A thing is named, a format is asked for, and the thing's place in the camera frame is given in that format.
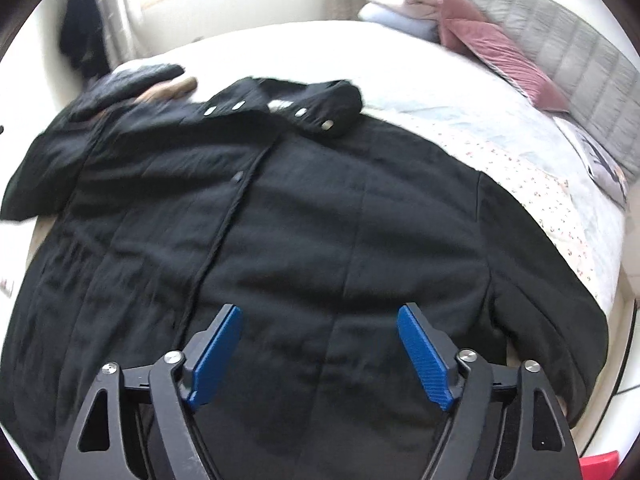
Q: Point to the bed with cherry sheet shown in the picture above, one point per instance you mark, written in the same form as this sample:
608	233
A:
475	124

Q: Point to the large black coat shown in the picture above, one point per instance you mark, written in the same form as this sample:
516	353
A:
280	259

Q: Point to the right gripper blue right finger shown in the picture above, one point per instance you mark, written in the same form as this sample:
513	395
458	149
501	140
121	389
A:
501	422

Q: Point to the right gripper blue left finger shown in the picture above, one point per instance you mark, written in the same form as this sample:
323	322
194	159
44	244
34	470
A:
107	440

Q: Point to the grey padded headboard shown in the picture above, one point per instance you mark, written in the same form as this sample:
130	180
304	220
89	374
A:
600	83

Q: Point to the grey printed pillow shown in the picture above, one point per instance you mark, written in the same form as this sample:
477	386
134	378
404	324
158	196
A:
601	166

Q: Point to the black quilted jacket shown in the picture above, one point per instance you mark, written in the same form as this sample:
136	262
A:
117	87

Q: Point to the sheer white curtain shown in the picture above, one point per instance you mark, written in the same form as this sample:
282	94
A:
121	20

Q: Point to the black hanging garment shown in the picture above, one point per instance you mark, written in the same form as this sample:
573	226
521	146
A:
81	39

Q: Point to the light blue pillow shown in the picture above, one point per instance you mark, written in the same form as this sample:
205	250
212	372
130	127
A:
423	29

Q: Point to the pink velvet pillow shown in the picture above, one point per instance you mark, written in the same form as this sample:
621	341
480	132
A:
464	29

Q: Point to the red plastic chair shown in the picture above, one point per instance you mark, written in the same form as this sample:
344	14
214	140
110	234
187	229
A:
599	467

